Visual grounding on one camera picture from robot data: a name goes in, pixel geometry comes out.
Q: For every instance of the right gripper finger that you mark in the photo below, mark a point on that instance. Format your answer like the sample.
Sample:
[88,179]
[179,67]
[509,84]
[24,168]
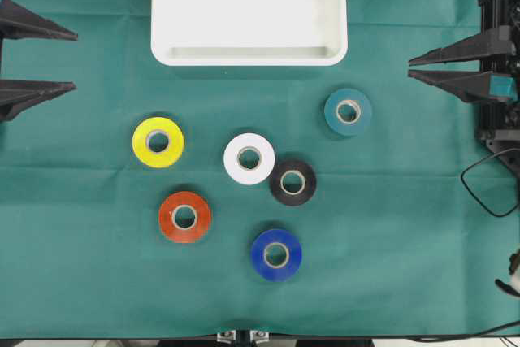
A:
[471,87]
[480,46]

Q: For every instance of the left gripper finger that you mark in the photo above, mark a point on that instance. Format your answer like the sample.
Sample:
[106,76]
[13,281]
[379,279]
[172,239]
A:
[17,22]
[20,95]

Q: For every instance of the teal tape roll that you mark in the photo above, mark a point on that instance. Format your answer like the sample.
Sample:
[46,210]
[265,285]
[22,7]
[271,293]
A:
[348,112]

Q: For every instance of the yellow tape roll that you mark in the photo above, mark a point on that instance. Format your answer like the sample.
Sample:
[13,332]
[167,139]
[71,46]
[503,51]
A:
[146,130]

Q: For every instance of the black tape roll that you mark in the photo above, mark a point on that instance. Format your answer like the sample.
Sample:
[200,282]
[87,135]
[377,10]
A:
[308,179]

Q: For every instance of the red tape roll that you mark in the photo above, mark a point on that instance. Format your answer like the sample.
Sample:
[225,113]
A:
[202,217]

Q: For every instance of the white tape roll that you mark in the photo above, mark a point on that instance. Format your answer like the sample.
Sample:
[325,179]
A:
[249,141]

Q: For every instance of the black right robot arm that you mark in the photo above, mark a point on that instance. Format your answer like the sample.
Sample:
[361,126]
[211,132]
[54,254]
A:
[483,70]

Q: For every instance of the white plastic case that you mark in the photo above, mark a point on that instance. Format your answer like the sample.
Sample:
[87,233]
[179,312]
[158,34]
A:
[185,33]

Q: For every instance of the blue tape roll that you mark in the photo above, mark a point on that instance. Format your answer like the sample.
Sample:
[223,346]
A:
[291,246]

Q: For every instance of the green table cloth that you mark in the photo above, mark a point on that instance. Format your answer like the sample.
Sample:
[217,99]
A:
[405,235]

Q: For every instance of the white object at right edge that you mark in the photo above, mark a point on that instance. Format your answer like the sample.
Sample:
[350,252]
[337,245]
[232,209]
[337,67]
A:
[511,288]

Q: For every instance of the metal bracket at table edge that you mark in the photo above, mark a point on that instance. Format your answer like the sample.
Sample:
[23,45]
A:
[243,337]

